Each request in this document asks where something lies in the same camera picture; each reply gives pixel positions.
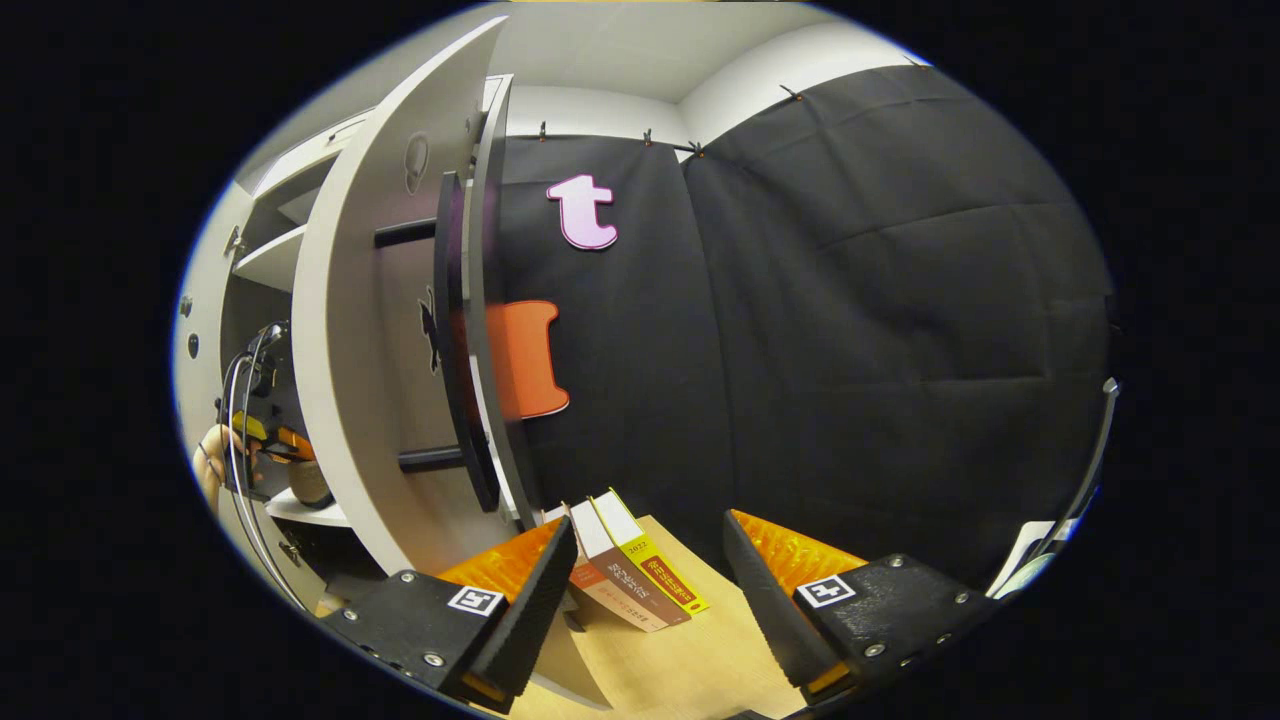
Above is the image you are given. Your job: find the brown spine book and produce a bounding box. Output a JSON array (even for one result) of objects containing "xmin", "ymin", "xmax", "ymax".
[{"xmin": 567, "ymin": 498, "xmax": 694, "ymax": 630}]

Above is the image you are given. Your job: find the white cabinet drawer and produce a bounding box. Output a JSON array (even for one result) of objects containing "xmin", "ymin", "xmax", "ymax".
[{"xmin": 240, "ymin": 110, "xmax": 367, "ymax": 201}]

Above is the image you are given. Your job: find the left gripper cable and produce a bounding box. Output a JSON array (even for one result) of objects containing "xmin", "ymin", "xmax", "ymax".
[{"xmin": 220, "ymin": 325, "xmax": 306, "ymax": 613}]

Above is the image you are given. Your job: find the yellow spine book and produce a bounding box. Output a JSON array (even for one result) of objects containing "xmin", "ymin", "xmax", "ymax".
[{"xmin": 590, "ymin": 487, "xmax": 712, "ymax": 617}]

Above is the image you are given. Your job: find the black backdrop cloth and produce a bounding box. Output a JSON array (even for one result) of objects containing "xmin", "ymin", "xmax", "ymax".
[
  {"xmin": 488, "ymin": 133, "xmax": 739, "ymax": 579},
  {"xmin": 680, "ymin": 62, "xmax": 1117, "ymax": 593}
]

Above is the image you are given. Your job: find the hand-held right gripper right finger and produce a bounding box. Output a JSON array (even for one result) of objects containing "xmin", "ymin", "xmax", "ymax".
[{"xmin": 722, "ymin": 508, "xmax": 1001, "ymax": 706}]

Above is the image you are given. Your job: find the orange spine book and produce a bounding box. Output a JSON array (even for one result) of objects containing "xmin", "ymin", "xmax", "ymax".
[{"xmin": 545, "ymin": 505, "xmax": 671, "ymax": 635}]

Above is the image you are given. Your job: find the white shoe cabinet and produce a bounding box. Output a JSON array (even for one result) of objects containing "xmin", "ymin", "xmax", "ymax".
[{"xmin": 175, "ymin": 75, "xmax": 549, "ymax": 606}]

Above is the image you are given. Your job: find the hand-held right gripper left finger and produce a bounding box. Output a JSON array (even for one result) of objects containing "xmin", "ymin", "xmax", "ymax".
[{"xmin": 318, "ymin": 515, "xmax": 579, "ymax": 713}]

